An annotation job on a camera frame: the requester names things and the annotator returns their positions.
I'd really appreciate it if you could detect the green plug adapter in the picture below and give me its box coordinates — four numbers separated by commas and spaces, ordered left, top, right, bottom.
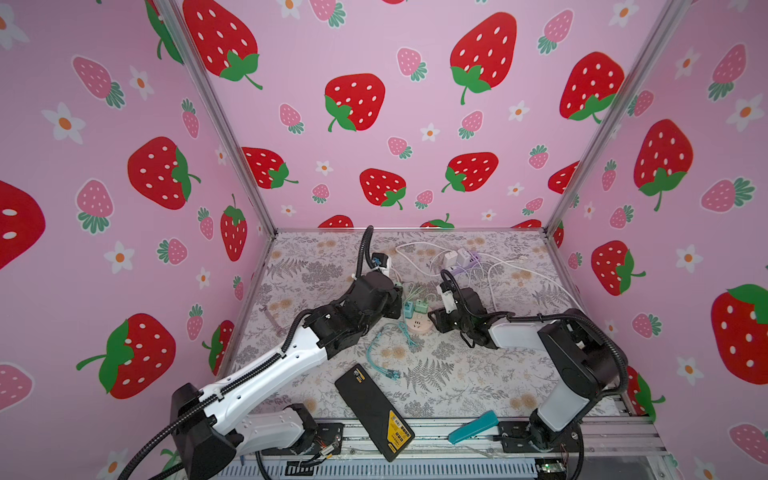
414, 300, 429, 314

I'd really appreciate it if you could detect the aluminium front rail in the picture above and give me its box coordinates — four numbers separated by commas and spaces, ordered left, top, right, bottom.
217, 416, 682, 479

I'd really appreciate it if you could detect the white charger plug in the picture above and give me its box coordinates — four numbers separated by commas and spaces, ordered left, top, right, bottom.
443, 248, 473, 269

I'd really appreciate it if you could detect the purple power strip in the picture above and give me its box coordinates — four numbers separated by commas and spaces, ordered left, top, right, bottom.
442, 248, 480, 276

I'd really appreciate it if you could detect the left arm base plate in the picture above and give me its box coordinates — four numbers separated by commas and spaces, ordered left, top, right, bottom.
301, 422, 345, 458

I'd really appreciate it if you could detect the white cable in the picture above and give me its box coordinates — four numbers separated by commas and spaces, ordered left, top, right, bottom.
392, 241, 583, 313

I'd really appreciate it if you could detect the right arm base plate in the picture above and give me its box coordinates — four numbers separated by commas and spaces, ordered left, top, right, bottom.
494, 421, 584, 454

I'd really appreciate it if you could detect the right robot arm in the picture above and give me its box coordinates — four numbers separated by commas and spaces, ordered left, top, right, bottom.
428, 281, 630, 451

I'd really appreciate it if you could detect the round pink power socket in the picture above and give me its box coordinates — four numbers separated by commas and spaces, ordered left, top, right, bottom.
405, 313, 433, 335

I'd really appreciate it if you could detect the black rectangular device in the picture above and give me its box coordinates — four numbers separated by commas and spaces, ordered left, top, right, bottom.
335, 364, 415, 463

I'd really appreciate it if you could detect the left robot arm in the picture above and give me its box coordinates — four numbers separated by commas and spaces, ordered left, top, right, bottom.
119, 268, 402, 479

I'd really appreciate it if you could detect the teal plastic tool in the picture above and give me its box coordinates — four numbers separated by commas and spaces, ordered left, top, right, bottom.
447, 411, 499, 445

